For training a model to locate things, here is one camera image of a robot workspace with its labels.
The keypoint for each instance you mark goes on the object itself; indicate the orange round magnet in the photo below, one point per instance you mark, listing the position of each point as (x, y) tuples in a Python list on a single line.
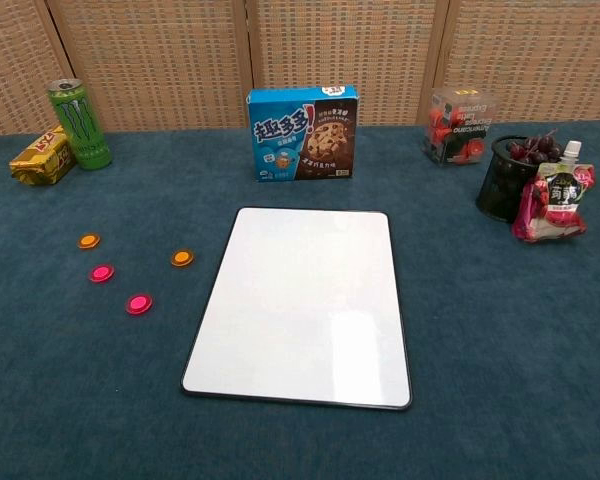
[(88, 241), (182, 258)]

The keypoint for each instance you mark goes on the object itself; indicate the pink round magnet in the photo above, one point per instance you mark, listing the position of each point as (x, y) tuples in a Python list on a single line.
[(139, 304), (101, 273)]

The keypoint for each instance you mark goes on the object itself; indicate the white magnetic board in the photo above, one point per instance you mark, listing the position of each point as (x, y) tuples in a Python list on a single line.
[(300, 300)]

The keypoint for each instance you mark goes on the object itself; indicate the blue chocolate cookie box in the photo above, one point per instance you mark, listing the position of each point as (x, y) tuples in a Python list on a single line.
[(302, 135)]

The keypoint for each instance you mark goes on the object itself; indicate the clear box of coffee capsules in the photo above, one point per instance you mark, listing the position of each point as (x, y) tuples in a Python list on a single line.
[(457, 130)]

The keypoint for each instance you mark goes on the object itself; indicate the black mesh cup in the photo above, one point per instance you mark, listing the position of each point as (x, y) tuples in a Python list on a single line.
[(500, 187)]

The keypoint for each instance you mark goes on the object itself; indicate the woven wooden folding screen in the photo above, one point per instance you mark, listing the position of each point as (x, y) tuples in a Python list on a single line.
[(180, 50)]

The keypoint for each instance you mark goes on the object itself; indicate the green energy drink can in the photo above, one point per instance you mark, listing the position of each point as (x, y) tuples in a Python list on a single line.
[(82, 125)]

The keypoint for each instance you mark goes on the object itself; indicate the dark red cherries bunch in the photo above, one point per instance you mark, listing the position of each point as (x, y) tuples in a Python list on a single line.
[(535, 146)]

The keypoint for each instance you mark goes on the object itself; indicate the pink jelly drink pouch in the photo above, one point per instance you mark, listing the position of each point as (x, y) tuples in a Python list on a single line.
[(555, 200)]

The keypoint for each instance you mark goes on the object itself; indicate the yellow gold snack box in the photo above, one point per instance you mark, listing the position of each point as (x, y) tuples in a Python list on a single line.
[(42, 160)]

